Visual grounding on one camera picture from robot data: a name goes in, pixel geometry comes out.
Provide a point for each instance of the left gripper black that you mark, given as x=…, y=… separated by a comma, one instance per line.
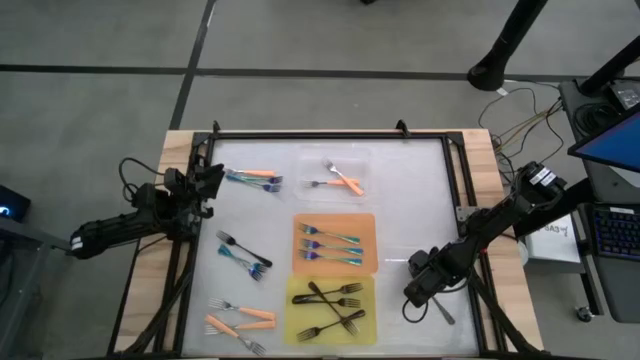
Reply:
x=197, y=200

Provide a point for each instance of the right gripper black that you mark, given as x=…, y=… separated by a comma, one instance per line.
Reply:
x=435, y=285

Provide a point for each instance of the black metal fork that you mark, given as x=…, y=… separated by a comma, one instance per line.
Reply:
x=350, y=289
x=350, y=318
x=245, y=248
x=320, y=295
x=350, y=302
x=445, y=312

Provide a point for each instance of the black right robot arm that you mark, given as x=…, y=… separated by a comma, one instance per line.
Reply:
x=505, y=210

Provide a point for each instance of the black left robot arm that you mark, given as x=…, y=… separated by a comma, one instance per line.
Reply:
x=115, y=227

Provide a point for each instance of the white table cover sheet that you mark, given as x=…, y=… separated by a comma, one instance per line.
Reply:
x=415, y=200

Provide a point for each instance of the clear plastic tray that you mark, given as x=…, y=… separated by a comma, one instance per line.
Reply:
x=310, y=160

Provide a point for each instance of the orange rectangular mat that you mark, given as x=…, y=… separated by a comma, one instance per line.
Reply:
x=335, y=220

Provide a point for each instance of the yellow rectangular mat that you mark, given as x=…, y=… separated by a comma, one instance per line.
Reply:
x=292, y=312

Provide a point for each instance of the black caster wheel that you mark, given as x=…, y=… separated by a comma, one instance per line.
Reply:
x=584, y=314

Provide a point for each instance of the grey computer cart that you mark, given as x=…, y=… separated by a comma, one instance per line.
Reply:
x=620, y=290

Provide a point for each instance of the black backlit keyboard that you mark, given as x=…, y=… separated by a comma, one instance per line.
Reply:
x=617, y=232

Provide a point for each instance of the black device with blue light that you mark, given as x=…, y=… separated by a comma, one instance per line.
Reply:
x=12, y=202

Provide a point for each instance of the grey side table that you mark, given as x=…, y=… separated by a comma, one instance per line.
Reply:
x=20, y=300

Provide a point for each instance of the monitor with blue screen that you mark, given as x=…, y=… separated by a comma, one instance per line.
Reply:
x=615, y=142

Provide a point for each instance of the black power adapter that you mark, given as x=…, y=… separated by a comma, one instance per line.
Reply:
x=627, y=94

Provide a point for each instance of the black monitor stand pole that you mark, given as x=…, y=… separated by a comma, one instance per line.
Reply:
x=610, y=67

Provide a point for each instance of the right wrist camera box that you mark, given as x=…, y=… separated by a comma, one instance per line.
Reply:
x=420, y=262

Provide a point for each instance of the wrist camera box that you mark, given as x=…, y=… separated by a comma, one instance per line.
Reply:
x=177, y=181
x=420, y=262

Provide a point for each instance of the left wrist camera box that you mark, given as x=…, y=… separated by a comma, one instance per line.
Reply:
x=177, y=181

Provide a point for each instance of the grey metal bracket plate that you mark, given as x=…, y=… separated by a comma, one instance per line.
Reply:
x=462, y=214

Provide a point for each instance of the black aluminium rig frame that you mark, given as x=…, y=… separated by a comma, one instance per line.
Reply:
x=325, y=135

